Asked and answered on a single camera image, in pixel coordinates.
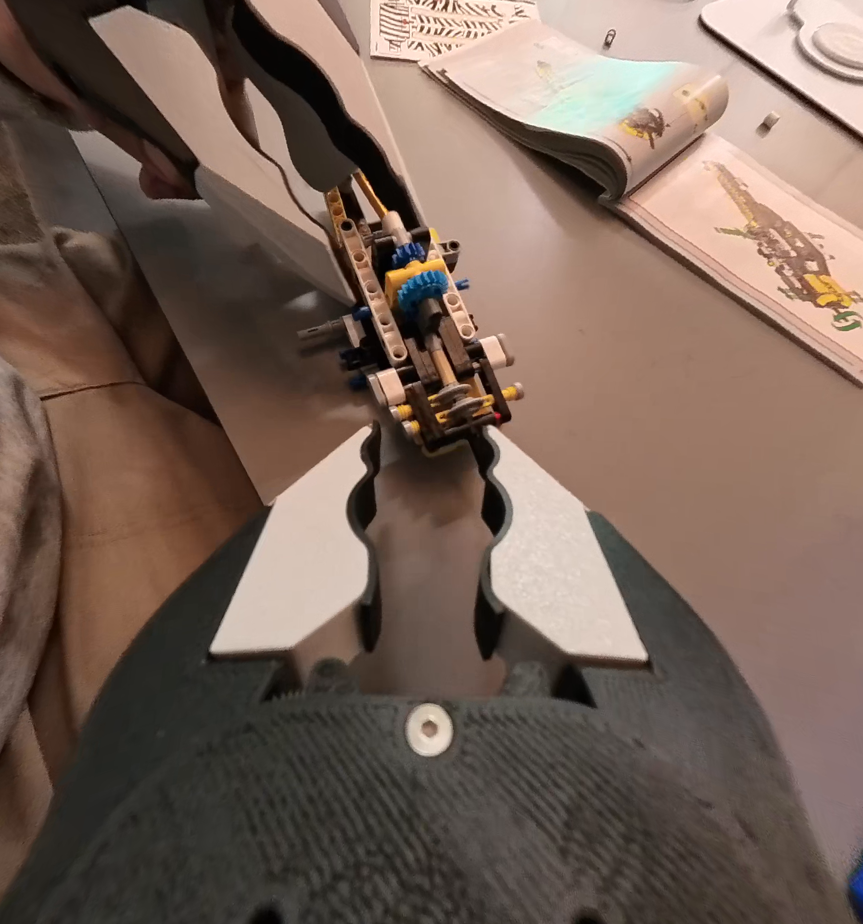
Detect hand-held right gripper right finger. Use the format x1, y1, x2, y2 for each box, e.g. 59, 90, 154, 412
473, 424, 650, 667

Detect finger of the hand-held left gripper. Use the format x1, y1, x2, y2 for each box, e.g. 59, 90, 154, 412
89, 0, 360, 308
233, 0, 429, 232

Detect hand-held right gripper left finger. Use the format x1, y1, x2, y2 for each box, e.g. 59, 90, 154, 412
209, 421, 383, 664

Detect yellow and black lego model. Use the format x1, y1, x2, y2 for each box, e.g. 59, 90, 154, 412
298, 169, 526, 457

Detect person's left hand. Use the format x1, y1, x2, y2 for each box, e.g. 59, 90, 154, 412
0, 0, 205, 203

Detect zebra striped sticker sheet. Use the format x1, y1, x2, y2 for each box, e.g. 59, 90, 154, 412
368, 0, 541, 60

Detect person's beige pants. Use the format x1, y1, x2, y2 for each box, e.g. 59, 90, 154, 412
0, 119, 270, 802

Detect open instruction booklet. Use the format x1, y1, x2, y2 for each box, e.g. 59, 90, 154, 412
419, 18, 863, 388

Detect white tablet stand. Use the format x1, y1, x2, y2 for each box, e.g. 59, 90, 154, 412
698, 0, 863, 153

